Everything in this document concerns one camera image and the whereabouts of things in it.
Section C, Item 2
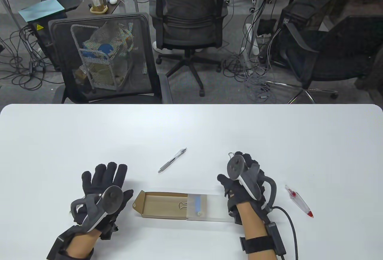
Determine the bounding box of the person's right hand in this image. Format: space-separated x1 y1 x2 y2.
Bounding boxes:
217 151 270 224

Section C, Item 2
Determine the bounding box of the person's left hand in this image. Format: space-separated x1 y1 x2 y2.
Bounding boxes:
73 162 134 240

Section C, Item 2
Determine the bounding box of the blue binder clip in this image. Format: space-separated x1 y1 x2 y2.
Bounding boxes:
178 196 204 216

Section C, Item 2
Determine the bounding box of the brown cardboard drawer box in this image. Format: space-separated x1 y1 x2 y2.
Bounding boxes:
133 191 240 223

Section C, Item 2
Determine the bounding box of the clear red-tipped pen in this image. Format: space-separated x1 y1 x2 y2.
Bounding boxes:
285 185 314 219

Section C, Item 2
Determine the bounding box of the grey pen with clip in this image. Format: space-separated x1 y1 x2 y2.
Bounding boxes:
158 148 188 174

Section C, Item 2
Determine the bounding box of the person's left forearm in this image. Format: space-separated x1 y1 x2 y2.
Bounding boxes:
64 229 103 260

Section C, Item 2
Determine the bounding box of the person's right forearm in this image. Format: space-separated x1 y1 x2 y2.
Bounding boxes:
236 202 276 260

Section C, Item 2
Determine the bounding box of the grey hand tracker controller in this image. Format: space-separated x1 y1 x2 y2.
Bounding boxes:
227 156 277 210
70 186 124 233

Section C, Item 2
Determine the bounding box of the black square mesh chair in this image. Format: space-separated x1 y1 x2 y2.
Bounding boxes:
48 13 173 104

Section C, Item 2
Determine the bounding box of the black cabinet with yellow label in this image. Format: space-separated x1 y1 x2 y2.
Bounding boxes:
28 21 65 72

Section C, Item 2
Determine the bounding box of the dark brown side table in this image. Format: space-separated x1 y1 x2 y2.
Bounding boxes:
64 0 121 19

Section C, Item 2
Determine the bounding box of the black chrome-base office chair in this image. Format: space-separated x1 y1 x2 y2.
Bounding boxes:
266 15 383 104

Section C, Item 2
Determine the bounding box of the glass cup with drink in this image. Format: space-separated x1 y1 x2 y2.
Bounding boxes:
88 0 108 13

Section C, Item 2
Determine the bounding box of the teal folder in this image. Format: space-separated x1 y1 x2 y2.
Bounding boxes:
19 0 65 23

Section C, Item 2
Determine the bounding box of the black swivel office chair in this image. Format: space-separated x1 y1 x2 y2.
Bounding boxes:
149 0 229 97

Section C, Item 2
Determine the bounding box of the black computer tower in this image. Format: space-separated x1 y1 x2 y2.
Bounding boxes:
278 1 332 67

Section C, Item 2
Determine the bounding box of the black wrist strap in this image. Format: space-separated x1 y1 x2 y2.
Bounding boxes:
46 226 95 260
239 222 287 255

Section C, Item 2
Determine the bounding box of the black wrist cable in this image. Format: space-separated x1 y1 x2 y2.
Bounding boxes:
265 206 299 260

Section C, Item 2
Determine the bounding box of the white wire basket cart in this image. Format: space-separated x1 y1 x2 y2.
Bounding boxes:
71 22 135 91

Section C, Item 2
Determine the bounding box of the grey cable tangle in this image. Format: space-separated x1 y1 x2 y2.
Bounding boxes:
223 0 283 100

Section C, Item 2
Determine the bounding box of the black cable tangle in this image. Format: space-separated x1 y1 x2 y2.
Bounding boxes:
0 27 65 91

